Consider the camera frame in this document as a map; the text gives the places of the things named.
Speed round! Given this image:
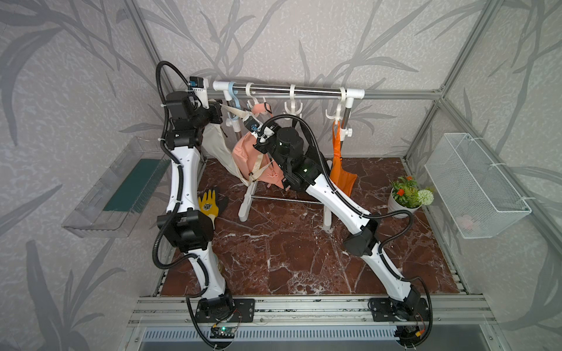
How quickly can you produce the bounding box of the cream sling bag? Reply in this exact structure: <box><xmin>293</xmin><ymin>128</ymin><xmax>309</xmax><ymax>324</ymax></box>
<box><xmin>201</xmin><ymin>101</ymin><xmax>275</xmax><ymax>187</ymax></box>

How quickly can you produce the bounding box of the aluminium front rail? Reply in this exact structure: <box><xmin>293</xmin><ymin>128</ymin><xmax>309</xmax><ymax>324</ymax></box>
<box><xmin>127</xmin><ymin>295</ymin><xmax>497</xmax><ymax>327</ymax></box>

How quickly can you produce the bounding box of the pink sling bag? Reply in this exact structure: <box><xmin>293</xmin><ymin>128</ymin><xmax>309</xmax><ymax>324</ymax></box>
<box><xmin>231</xmin><ymin>101</ymin><xmax>286</xmax><ymax>190</ymax></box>

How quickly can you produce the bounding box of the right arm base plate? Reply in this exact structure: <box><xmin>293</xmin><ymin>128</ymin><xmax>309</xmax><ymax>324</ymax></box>
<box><xmin>367</xmin><ymin>298</ymin><xmax>430</xmax><ymax>323</ymax></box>

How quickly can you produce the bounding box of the yellow black work glove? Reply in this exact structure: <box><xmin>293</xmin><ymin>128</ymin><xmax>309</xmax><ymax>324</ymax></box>
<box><xmin>198</xmin><ymin>187</ymin><xmax>229</xmax><ymax>227</ymax></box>

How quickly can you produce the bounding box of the potted flower plant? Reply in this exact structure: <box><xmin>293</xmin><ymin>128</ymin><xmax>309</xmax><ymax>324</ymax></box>
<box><xmin>388</xmin><ymin>175</ymin><xmax>435</xmax><ymax>214</ymax></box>

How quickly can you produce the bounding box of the orange sling bag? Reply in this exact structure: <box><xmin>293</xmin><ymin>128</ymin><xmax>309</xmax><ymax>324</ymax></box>
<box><xmin>330</xmin><ymin>121</ymin><xmax>357</xmax><ymax>196</ymax></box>

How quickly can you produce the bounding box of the light blue plastic hook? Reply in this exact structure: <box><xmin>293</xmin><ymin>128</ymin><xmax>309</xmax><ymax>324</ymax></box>
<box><xmin>228</xmin><ymin>81</ymin><xmax>241</xmax><ymax>110</ymax></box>

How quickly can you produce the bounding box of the clear plastic wall shelf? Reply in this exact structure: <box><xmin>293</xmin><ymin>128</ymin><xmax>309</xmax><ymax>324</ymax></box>
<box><xmin>62</xmin><ymin>137</ymin><xmax>171</xmax><ymax>238</ymax></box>

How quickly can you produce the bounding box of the green lit circuit board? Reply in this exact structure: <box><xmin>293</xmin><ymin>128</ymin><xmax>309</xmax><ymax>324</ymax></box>
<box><xmin>210</xmin><ymin>326</ymin><xmax>238</xmax><ymax>339</ymax></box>

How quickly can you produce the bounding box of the black sling bag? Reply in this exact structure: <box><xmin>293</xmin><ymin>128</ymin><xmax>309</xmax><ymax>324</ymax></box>
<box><xmin>301</xmin><ymin>125</ymin><xmax>328</xmax><ymax>175</ymax></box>

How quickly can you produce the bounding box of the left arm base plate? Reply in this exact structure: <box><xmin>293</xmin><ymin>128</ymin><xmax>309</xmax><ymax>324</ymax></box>
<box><xmin>196</xmin><ymin>298</ymin><xmax>256</xmax><ymax>323</ymax></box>

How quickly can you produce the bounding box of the white hook rightmost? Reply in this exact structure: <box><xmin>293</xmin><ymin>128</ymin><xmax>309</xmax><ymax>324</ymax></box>
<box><xmin>325</xmin><ymin>87</ymin><xmax>357</xmax><ymax>122</ymax></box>

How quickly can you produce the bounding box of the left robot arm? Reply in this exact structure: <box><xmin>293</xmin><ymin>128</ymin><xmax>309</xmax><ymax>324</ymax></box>
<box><xmin>152</xmin><ymin>61</ymin><xmax>235</xmax><ymax>322</ymax></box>

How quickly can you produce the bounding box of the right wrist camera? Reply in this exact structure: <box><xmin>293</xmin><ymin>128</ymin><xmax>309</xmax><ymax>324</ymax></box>
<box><xmin>243</xmin><ymin>114</ymin><xmax>272</xmax><ymax>143</ymax></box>

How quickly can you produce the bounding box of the white hook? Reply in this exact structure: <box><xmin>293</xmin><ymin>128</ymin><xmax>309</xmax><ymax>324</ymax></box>
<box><xmin>325</xmin><ymin>87</ymin><xmax>357</xmax><ymax>122</ymax></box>
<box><xmin>284</xmin><ymin>84</ymin><xmax>303</xmax><ymax>117</ymax></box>
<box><xmin>244</xmin><ymin>83</ymin><xmax>266</xmax><ymax>115</ymax></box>

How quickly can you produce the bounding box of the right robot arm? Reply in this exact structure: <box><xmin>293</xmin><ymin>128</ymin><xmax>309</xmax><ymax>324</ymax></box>
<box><xmin>244</xmin><ymin>116</ymin><xmax>433</xmax><ymax>320</ymax></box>

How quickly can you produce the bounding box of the white wire basket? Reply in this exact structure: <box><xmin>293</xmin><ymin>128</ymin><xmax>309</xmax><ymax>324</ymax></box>
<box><xmin>424</xmin><ymin>133</ymin><xmax>532</xmax><ymax>239</ymax></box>

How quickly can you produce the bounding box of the white and chrome garment rack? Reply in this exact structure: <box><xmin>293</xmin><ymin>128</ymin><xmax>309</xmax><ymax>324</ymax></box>
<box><xmin>213</xmin><ymin>81</ymin><xmax>374</xmax><ymax>235</ymax></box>

